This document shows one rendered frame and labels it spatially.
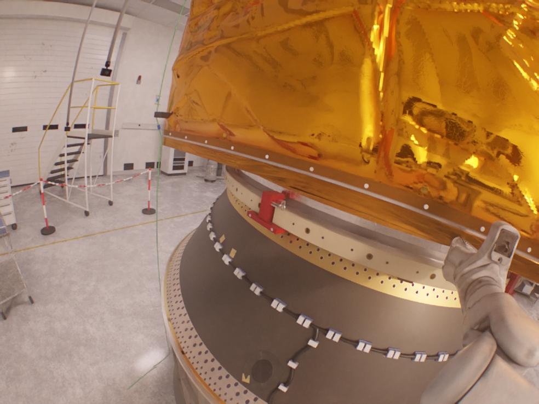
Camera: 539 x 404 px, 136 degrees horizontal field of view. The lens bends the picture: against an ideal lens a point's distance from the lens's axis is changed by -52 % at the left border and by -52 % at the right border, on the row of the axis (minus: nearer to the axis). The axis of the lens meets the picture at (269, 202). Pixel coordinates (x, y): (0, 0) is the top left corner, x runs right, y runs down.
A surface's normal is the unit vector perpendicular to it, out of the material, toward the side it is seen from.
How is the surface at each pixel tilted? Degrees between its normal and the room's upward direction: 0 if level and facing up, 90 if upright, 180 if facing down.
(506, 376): 8
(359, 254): 90
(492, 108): 89
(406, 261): 90
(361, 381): 62
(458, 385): 55
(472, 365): 32
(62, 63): 90
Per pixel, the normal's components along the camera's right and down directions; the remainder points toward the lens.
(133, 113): 0.79, 0.32
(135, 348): 0.18, -0.94
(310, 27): -0.55, 0.09
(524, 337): -0.04, -0.93
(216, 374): -0.33, -0.62
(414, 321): -0.19, -0.24
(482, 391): -0.49, -0.71
